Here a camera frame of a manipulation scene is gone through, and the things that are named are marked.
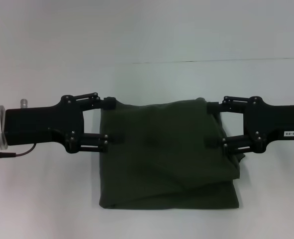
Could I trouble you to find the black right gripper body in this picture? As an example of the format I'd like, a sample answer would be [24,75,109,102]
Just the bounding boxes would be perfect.
[242,96,294,154]

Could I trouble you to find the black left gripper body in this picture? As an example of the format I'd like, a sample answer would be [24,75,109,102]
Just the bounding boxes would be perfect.
[3,95,85,154]

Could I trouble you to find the dark green shirt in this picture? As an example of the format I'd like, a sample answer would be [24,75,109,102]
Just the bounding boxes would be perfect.
[98,97,246,210]

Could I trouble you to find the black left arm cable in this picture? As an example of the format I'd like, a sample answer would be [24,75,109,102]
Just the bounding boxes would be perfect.
[0,143,37,162]

